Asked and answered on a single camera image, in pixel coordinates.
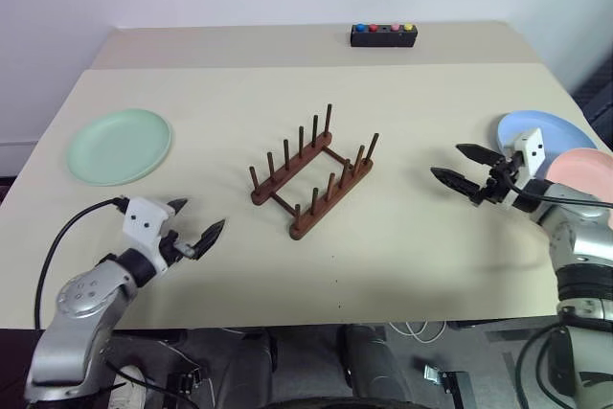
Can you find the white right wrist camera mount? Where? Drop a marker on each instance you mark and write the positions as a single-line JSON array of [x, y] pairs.
[[531, 150]]

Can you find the pink plate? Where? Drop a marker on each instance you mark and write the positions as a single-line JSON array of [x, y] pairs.
[[584, 167]]

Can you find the yellow button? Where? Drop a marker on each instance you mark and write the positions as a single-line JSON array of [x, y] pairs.
[[408, 27]]

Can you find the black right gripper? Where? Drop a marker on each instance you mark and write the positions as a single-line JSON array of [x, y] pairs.
[[498, 186]]

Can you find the black mesh object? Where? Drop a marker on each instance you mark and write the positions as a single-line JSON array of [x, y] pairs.
[[596, 93]]

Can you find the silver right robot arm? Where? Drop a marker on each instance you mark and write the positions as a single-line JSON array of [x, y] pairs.
[[574, 241]]

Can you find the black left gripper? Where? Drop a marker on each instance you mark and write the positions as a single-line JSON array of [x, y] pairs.
[[173, 248]]

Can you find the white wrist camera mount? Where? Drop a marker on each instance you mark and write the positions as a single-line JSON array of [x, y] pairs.
[[143, 222], [531, 150]]

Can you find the blue button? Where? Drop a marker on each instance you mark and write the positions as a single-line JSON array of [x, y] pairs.
[[359, 27]]

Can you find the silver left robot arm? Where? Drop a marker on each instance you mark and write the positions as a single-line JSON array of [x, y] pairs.
[[76, 294]]

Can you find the dark rounded shape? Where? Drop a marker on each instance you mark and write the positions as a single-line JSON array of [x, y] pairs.
[[373, 361]]

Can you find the black button box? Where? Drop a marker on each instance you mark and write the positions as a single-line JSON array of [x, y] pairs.
[[383, 39]]

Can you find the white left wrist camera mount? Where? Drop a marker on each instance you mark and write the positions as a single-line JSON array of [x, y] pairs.
[[143, 222]]

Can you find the blue plate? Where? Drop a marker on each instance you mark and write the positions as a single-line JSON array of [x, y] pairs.
[[527, 129]]

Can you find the wooden dish rack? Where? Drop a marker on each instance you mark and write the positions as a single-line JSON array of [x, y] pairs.
[[311, 220]]

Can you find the black metal bracket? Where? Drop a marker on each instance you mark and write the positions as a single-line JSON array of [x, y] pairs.
[[455, 380]]

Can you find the green plate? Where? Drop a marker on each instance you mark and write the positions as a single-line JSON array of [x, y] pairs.
[[120, 148]]

